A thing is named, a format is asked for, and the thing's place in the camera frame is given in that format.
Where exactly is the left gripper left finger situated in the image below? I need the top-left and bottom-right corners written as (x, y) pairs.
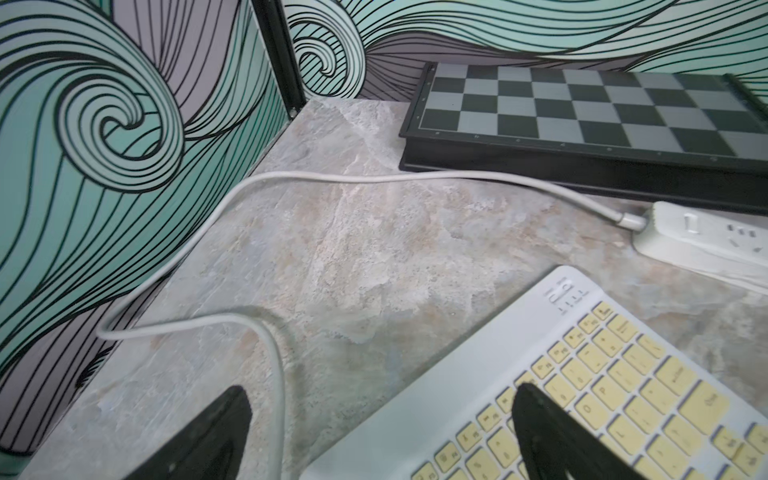
top-left (126, 385), bottom-right (252, 480)

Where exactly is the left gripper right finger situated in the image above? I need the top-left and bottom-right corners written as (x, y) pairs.
top-left (512, 383), bottom-right (643, 480)

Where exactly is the yellow keyboard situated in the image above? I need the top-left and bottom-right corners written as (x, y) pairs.
top-left (303, 266), bottom-right (767, 479)

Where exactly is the thin white cable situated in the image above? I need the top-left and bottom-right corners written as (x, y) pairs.
top-left (203, 305), bottom-right (301, 480)

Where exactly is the white power strip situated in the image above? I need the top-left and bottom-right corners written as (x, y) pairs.
top-left (633, 202), bottom-right (767, 295)

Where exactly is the black chessboard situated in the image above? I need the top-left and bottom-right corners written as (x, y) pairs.
top-left (400, 62), bottom-right (767, 215)

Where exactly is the white power strip cord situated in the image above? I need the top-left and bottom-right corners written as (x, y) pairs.
top-left (95, 169), bottom-right (649, 342)

